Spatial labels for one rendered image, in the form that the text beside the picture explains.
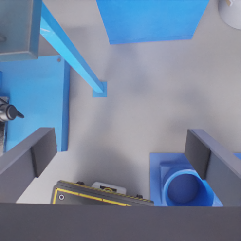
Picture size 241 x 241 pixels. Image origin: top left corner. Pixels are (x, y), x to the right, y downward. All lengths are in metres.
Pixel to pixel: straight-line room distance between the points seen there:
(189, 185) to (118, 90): 0.93
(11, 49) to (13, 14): 0.11
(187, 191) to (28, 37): 1.28
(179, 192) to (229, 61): 1.14
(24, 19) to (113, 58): 1.14
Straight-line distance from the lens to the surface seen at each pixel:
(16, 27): 0.62
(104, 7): 1.36
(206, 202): 1.26
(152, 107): 1.50
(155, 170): 1.48
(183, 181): 1.38
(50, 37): 0.83
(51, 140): 0.16
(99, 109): 1.54
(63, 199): 1.32
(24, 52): 0.57
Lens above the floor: 1.47
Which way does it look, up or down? 80 degrees down
